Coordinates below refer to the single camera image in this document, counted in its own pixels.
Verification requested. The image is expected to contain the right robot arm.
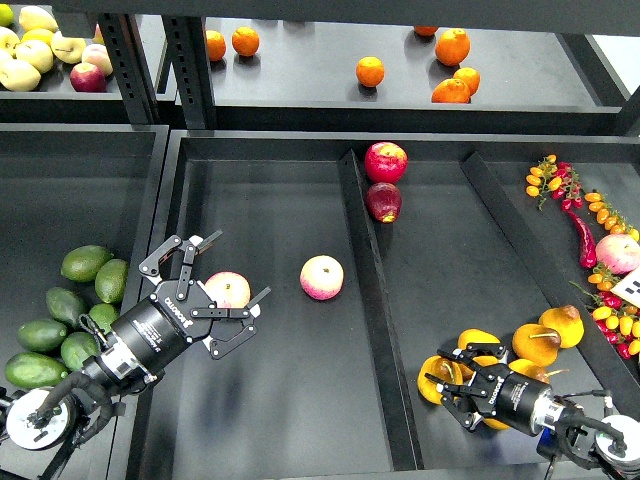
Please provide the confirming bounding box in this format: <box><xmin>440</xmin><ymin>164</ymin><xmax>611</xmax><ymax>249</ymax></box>
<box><xmin>417</xmin><ymin>342</ymin><xmax>639</xmax><ymax>479</ymax></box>

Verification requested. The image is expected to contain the black upper shelf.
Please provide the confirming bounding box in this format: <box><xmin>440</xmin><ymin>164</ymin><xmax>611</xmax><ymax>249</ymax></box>
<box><xmin>170</xmin><ymin>20</ymin><xmax>639</xmax><ymax>136</ymax></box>

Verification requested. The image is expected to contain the pink apple centre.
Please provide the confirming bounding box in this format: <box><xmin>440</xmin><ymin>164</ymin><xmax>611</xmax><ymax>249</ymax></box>
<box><xmin>299</xmin><ymin>255</ymin><xmax>344</xmax><ymax>301</ymax></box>

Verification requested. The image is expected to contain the pale yellow apple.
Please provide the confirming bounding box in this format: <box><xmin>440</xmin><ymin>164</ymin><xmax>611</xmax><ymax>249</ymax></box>
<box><xmin>15</xmin><ymin>40</ymin><xmax>54</xmax><ymax>74</ymax></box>

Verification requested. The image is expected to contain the black left tray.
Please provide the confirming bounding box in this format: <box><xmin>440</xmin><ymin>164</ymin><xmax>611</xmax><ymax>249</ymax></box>
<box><xmin>0</xmin><ymin>122</ymin><xmax>171</xmax><ymax>480</ymax></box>

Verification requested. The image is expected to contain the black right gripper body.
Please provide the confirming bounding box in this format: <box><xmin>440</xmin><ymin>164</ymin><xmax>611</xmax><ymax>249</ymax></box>
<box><xmin>469</xmin><ymin>364</ymin><xmax>555</xmax><ymax>436</ymax></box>

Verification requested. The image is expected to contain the cherry tomato bunch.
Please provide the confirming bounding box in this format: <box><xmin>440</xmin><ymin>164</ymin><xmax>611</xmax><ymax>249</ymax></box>
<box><xmin>525</xmin><ymin>154</ymin><xmax>584</xmax><ymax>211</ymax></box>
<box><xmin>569</xmin><ymin>192</ymin><xmax>640</xmax><ymax>361</ymax></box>

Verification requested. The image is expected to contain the cherry tomato bunch upper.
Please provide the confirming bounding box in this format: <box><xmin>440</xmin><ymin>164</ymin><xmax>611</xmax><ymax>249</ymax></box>
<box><xmin>525</xmin><ymin>154</ymin><xmax>584</xmax><ymax>211</ymax></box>

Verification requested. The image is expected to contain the green avocado bottom left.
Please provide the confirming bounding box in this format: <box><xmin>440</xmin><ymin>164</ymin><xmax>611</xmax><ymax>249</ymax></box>
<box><xmin>17</xmin><ymin>318</ymin><xmax>68</xmax><ymax>353</ymax></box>

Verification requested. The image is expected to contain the dark red apple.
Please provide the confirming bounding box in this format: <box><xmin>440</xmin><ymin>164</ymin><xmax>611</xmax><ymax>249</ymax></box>
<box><xmin>365</xmin><ymin>182</ymin><xmax>402</xmax><ymax>224</ymax></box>

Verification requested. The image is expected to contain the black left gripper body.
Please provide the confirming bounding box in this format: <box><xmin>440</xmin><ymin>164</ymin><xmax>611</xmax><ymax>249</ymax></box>
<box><xmin>112</xmin><ymin>280</ymin><xmax>213</xmax><ymax>373</ymax></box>

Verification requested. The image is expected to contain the pink apple left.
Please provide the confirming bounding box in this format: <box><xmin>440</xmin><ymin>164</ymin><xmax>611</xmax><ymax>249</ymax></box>
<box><xmin>204</xmin><ymin>271</ymin><xmax>251</xmax><ymax>308</ymax></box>

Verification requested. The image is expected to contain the cherry tomato bunch lower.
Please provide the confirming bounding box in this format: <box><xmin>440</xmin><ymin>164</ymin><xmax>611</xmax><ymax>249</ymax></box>
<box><xmin>569</xmin><ymin>192</ymin><xmax>640</xmax><ymax>361</ymax></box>

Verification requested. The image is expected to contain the black centre tray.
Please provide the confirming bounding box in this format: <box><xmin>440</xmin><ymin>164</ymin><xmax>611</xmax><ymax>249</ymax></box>
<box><xmin>137</xmin><ymin>131</ymin><xmax>639</xmax><ymax>479</ymax></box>

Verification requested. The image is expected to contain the large orange on shelf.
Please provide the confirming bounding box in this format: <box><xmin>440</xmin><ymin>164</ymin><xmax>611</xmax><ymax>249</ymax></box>
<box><xmin>435</xmin><ymin>28</ymin><xmax>471</xmax><ymax>66</ymax></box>

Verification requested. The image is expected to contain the yellow pear with stem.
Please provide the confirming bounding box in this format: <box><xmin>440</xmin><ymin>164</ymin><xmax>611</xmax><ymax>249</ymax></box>
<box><xmin>512</xmin><ymin>323</ymin><xmax>561</xmax><ymax>367</ymax></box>

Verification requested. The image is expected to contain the dark green avocado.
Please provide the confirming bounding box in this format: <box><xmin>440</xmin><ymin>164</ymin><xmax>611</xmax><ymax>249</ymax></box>
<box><xmin>45</xmin><ymin>287</ymin><xmax>89</xmax><ymax>329</ymax></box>

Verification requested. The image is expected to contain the red chili pepper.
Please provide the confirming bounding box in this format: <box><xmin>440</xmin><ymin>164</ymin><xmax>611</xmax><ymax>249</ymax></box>
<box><xmin>566</xmin><ymin>210</ymin><xmax>598</xmax><ymax>269</ymax></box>

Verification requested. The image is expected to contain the pink apple right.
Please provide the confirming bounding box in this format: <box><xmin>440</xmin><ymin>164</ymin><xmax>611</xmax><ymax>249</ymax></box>
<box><xmin>595</xmin><ymin>234</ymin><xmax>639</xmax><ymax>274</ymax></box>

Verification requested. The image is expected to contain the red apple on shelf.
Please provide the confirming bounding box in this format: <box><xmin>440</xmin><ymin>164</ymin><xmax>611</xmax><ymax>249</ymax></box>
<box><xmin>69</xmin><ymin>62</ymin><xmax>107</xmax><ymax>93</ymax></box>

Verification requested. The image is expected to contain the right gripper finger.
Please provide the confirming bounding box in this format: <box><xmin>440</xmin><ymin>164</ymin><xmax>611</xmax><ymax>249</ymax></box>
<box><xmin>438</xmin><ymin>342</ymin><xmax>510</xmax><ymax>400</ymax></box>
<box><xmin>437</xmin><ymin>383</ymin><xmax>495</xmax><ymax>431</ymax></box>

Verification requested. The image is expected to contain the pink apple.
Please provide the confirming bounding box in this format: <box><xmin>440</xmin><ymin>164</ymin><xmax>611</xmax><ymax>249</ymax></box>
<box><xmin>595</xmin><ymin>234</ymin><xmax>639</xmax><ymax>274</ymax></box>
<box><xmin>299</xmin><ymin>255</ymin><xmax>344</xmax><ymax>301</ymax></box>
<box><xmin>204</xmin><ymin>271</ymin><xmax>251</xmax><ymax>308</ymax></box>

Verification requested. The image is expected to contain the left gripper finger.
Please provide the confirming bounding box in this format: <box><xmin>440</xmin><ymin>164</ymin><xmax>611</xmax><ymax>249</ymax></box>
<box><xmin>137</xmin><ymin>228</ymin><xmax>224</xmax><ymax>301</ymax></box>
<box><xmin>190</xmin><ymin>287</ymin><xmax>271</xmax><ymax>360</ymax></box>

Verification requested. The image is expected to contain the yellow pear far right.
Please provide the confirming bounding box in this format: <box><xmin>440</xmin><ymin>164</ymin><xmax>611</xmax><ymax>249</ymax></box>
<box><xmin>538</xmin><ymin>305</ymin><xmax>585</xmax><ymax>349</ymax></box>

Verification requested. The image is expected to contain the orange on shelf front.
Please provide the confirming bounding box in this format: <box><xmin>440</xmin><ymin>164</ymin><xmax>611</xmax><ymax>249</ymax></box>
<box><xmin>431</xmin><ymin>78</ymin><xmax>471</xmax><ymax>104</ymax></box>

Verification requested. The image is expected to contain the bright red apple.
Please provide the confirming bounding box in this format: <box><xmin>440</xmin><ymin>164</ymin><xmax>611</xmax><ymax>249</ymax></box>
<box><xmin>364</xmin><ymin>142</ymin><xmax>408</xmax><ymax>184</ymax></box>

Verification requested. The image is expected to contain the black tray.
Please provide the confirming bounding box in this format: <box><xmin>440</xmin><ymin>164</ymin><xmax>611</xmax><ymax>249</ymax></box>
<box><xmin>137</xmin><ymin>131</ymin><xmax>639</xmax><ymax>479</ymax></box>
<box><xmin>0</xmin><ymin>122</ymin><xmax>171</xmax><ymax>480</ymax></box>

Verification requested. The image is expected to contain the yellow orange pear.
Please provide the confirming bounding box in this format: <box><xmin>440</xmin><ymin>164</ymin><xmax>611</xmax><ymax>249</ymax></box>
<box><xmin>417</xmin><ymin>355</ymin><xmax>473</xmax><ymax>405</ymax></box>

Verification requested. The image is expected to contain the green avocado top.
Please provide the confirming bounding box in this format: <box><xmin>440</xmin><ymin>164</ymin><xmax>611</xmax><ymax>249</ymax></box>
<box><xmin>60</xmin><ymin>245</ymin><xmax>114</xmax><ymax>283</ymax></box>

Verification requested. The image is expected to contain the green avocado upper right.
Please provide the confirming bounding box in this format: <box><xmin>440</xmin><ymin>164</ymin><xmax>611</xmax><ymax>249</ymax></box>
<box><xmin>94</xmin><ymin>259</ymin><xmax>129</xmax><ymax>304</ymax></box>

